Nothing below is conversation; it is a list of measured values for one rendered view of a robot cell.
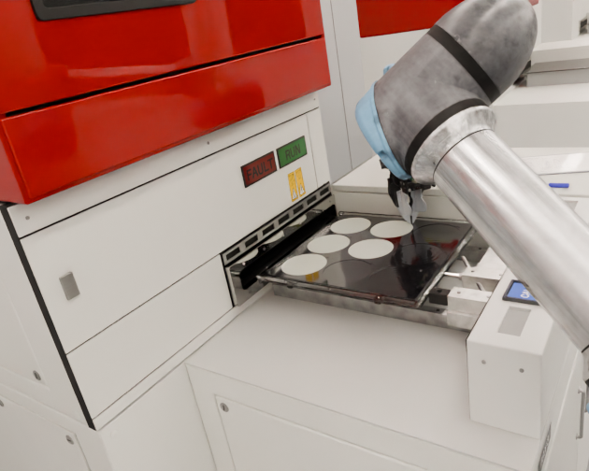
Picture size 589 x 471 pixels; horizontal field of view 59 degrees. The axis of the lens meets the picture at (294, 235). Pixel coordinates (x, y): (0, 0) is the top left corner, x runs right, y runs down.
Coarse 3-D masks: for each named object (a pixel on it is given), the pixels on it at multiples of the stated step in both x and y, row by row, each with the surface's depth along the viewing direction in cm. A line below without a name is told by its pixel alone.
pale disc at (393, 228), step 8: (376, 224) 127; (384, 224) 126; (392, 224) 125; (400, 224) 124; (408, 224) 124; (376, 232) 123; (384, 232) 122; (392, 232) 121; (400, 232) 120; (408, 232) 120
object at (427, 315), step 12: (276, 288) 118; (288, 288) 116; (300, 288) 114; (312, 300) 113; (324, 300) 111; (336, 300) 109; (348, 300) 108; (360, 300) 106; (372, 312) 105; (384, 312) 104; (396, 312) 102; (408, 312) 100; (420, 312) 99; (432, 312) 97; (444, 312) 96; (432, 324) 98; (444, 324) 97
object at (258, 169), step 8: (264, 160) 116; (272, 160) 118; (248, 168) 112; (256, 168) 114; (264, 168) 116; (272, 168) 118; (248, 176) 112; (256, 176) 114; (264, 176) 116; (248, 184) 112
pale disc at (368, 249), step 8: (368, 240) 119; (376, 240) 118; (384, 240) 118; (352, 248) 117; (360, 248) 116; (368, 248) 116; (376, 248) 115; (384, 248) 114; (392, 248) 114; (352, 256) 113; (360, 256) 112; (368, 256) 112; (376, 256) 111
